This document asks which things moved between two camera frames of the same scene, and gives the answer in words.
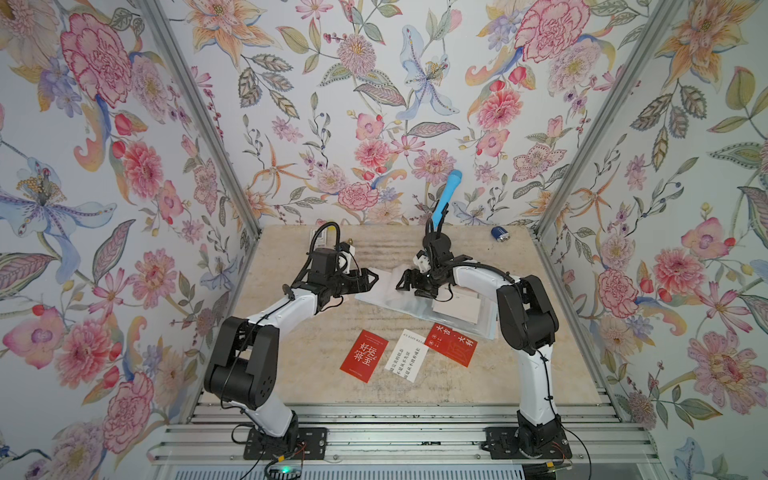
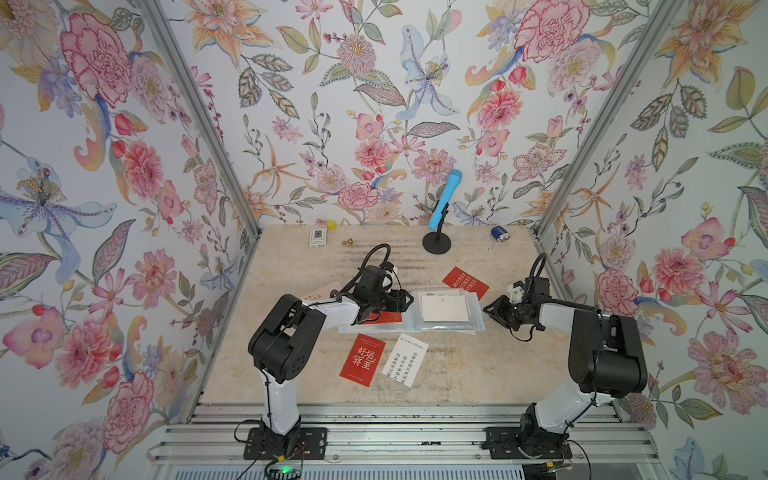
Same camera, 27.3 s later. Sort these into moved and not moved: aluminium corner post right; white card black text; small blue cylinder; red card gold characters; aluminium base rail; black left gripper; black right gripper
Moved: red card gold characters; black right gripper; black left gripper
Not moved: small blue cylinder; white card black text; aluminium base rail; aluminium corner post right
